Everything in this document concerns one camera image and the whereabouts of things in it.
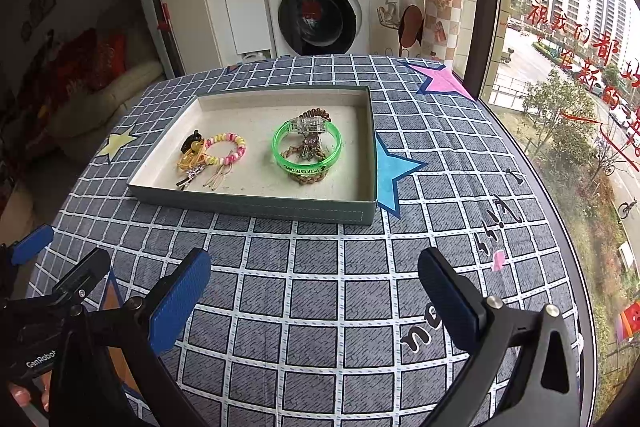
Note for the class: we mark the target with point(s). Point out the gold hair pins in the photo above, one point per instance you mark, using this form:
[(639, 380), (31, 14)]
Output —
[(216, 181)]

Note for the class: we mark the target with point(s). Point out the green translucent bangle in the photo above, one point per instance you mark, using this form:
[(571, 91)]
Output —
[(280, 157)]

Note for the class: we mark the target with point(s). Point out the metal charm pendant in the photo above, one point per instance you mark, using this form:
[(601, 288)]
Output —
[(311, 142)]

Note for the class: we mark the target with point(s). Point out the yellow hair clip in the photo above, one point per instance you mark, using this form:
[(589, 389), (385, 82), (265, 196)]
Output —
[(187, 159)]

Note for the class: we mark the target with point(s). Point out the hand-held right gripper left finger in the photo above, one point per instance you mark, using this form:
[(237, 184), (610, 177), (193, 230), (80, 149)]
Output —
[(182, 302)]

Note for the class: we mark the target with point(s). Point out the pink checked panel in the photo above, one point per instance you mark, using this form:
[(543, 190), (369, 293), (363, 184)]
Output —
[(442, 22)]

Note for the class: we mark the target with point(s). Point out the white washing machine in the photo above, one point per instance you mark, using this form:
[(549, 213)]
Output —
[(320, 14)]

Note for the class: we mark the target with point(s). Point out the cream sofa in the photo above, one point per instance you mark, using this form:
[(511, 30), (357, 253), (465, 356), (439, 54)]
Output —
[(120, 92)]

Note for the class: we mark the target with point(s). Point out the small pink paper scrap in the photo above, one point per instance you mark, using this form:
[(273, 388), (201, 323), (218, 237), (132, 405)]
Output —
[(498, 259)]

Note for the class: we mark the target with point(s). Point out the red printed blanket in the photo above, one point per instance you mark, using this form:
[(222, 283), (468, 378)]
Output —
[(75, 62)]

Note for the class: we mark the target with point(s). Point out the orange window sticker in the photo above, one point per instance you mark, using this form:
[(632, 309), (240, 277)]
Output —
[(630, 322)]

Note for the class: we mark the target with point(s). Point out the grey checked star tablecloth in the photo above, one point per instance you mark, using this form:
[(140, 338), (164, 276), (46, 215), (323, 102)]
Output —
[(310, 287)]

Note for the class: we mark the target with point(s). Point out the grey-green cardboard tray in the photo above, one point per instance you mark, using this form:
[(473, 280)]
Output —
[(250, 187)]

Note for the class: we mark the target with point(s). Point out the red cushion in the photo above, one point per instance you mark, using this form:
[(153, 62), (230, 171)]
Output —
[(111, 54)]

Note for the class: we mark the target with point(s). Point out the parked bicycle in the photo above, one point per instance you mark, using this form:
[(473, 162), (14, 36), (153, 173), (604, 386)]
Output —
[(629, 209)]

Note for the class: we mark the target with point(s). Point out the dark wall picture frame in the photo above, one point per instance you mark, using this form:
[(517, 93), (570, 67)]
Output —
[(41, 1)]

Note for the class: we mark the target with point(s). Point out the person's left hand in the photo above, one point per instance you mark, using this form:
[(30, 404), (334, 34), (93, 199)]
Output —
[(20, 394)]

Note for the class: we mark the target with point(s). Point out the brown slipper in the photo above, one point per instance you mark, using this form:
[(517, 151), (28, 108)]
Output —
[(412, 27)]

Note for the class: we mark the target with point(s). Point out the black hair claw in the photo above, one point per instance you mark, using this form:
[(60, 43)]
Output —
[(196, 138)]

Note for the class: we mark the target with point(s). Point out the star rhinestone hair clip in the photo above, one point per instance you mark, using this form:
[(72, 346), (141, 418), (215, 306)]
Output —
[(191, 177)]

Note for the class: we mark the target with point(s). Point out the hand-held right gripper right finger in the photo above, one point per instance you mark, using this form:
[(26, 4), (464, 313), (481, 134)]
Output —
[(445, 297)]

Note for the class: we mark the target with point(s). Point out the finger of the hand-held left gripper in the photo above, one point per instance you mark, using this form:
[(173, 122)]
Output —
[(32, 244), (82, 277)]

